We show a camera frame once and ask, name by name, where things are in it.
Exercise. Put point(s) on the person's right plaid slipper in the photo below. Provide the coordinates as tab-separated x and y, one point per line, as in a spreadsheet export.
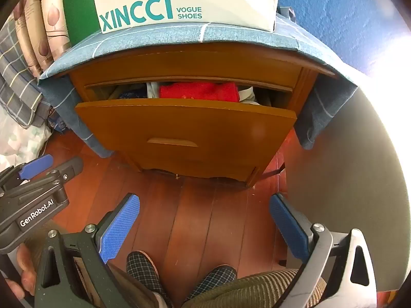
215	279

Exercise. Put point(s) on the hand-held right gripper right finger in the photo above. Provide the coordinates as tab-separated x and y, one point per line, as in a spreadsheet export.
289	227

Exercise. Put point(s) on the wooden nightstand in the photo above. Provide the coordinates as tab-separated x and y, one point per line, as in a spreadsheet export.
192	64

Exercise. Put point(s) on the blue checked cloth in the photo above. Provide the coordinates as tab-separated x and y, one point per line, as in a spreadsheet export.
154	37

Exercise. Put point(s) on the dark blue garment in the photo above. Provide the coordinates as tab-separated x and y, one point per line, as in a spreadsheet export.
133	94

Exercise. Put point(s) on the white shoe box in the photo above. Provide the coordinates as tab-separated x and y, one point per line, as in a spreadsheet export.
224	3

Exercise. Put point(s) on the red underwear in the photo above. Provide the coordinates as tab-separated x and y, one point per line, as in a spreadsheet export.
199	92

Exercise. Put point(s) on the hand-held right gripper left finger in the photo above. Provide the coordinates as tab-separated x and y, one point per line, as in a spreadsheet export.
120	227

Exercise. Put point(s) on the person's left hand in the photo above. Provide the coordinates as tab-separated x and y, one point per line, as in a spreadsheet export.
25	263

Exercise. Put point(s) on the grey plaid cloth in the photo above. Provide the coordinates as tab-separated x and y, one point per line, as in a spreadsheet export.
16	80

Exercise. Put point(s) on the blue printed bag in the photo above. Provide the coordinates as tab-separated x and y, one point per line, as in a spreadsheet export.
57	122

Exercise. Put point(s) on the light grey garment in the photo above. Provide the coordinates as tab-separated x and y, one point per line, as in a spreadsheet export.
248	96

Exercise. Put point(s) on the white garment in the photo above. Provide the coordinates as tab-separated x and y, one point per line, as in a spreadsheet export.
152	90

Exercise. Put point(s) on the person's right leg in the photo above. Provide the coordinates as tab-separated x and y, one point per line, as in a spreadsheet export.
257	290

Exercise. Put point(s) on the white printed bedsheet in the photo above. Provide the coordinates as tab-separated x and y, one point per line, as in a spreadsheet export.
19	141

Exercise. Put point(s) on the floral beige curtain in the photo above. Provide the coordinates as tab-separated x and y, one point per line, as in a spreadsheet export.
48	22

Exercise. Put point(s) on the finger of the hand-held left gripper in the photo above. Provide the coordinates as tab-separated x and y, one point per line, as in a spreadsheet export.
37	165
72	166

